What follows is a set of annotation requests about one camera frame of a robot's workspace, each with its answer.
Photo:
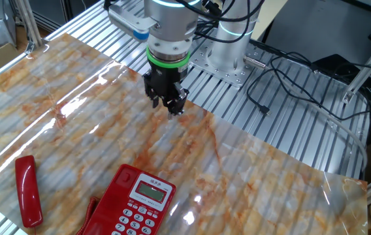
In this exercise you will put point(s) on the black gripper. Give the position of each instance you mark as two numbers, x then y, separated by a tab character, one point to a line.
164	81

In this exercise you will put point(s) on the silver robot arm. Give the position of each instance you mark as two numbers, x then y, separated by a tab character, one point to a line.
172	23

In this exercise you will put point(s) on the red telephone base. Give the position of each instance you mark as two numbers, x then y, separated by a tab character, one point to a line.
113	212

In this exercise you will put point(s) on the orange marble pattern mat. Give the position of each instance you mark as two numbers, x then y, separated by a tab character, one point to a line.
205	163

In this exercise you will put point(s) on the black power adapter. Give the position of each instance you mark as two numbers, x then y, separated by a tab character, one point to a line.
335	68

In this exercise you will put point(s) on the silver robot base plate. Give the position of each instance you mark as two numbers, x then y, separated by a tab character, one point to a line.
224	76

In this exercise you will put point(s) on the aluminium frame post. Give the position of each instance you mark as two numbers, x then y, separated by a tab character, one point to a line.
28	23
365	68

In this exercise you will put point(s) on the red telephone handset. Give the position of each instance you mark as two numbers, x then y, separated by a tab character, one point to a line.
27	189

